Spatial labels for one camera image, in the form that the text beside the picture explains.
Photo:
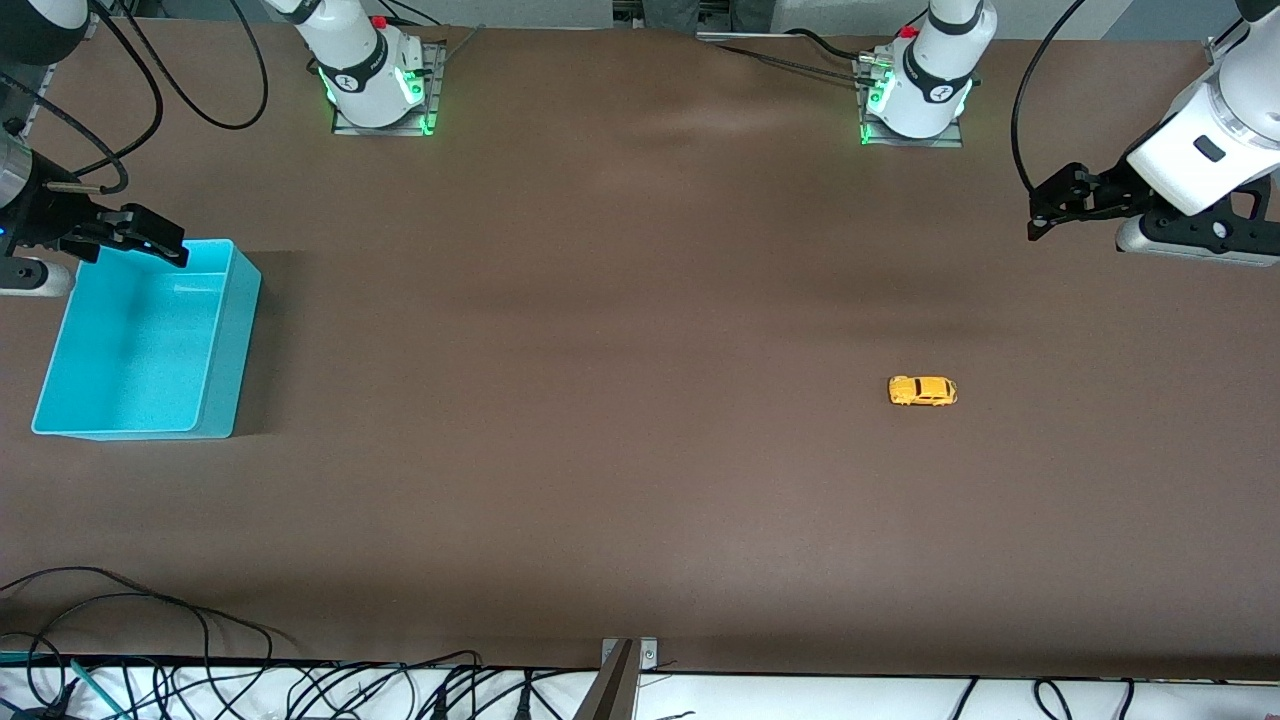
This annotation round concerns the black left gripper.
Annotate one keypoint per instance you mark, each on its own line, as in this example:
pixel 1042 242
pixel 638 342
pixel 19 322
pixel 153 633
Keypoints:
pixel 1112 192

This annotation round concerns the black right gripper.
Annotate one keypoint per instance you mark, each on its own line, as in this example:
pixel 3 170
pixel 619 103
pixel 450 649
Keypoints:
pixel 42 215

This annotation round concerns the yellow beetle toy car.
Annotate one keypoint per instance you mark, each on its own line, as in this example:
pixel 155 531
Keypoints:
pixel 922 391

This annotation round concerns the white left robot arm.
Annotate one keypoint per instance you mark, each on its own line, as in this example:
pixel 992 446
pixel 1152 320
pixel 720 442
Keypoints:
pixel 935 80

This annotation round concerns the cyan plastic bin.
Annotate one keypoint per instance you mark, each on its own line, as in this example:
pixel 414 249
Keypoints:
pixel 140 340

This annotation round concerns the grey metal strip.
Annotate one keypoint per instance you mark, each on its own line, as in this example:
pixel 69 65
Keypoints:
pixel 740 37

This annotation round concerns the grey metal rod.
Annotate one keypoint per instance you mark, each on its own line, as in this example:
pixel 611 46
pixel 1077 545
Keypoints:
pixel 462 45

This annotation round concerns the person in grey trousers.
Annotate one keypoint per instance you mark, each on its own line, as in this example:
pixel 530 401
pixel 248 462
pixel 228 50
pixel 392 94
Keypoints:
pixel 700 12

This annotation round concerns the black power plug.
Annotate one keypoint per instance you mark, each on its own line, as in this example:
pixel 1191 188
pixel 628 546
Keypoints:
pixel 525 700

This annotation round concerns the dark metal pole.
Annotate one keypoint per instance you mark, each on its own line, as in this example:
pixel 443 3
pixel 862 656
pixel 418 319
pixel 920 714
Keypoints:
pixel 610 695

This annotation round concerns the grey aluminium frame rail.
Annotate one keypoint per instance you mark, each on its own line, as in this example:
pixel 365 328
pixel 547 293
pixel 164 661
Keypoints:
pixel 35 105

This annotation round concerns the grey metal arm base plate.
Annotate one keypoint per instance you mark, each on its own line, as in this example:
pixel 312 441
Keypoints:
pixel 437 80
pixel 920 143

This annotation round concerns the silver metal bracket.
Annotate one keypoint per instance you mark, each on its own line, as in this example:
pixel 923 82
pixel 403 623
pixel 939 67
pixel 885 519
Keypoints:
pixel 648 655

